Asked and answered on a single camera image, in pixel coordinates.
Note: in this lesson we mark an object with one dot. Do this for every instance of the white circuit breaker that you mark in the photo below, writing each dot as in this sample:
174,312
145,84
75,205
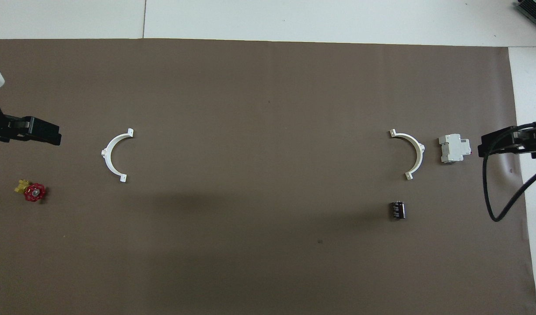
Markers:
453,148

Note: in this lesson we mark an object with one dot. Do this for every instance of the brass valve with red handwheel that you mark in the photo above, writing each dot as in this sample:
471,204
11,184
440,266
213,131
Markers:
34,192

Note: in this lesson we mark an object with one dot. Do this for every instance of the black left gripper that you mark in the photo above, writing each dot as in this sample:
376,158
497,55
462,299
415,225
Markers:
1,127

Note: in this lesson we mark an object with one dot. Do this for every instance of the brown paper table mat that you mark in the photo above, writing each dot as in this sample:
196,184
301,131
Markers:
268,109

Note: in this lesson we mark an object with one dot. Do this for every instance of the small black connector block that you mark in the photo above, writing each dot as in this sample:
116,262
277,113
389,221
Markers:
397,210

